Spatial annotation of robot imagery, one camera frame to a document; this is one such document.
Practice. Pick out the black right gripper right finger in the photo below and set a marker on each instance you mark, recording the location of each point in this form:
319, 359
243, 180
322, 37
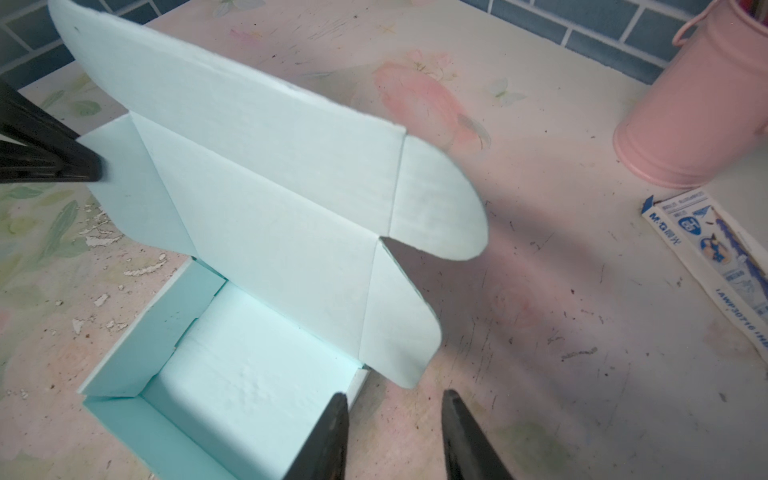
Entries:
468, 453

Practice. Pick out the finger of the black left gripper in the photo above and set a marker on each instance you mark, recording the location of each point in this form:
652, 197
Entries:
37, 148

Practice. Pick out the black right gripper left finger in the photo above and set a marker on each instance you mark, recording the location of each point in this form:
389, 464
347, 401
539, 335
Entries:
324, 454

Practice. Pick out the bundle of coloured pencils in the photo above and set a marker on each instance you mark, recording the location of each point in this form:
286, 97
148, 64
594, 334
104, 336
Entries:
755, 9

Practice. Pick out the white blue pencil box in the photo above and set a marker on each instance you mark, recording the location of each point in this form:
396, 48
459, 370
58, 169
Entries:
729, 264

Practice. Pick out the light blue paper box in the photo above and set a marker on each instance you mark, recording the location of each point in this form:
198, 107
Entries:
282, 202

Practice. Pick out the pink metal pencil bucket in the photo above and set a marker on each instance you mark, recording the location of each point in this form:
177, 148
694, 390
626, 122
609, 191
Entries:
709, 106

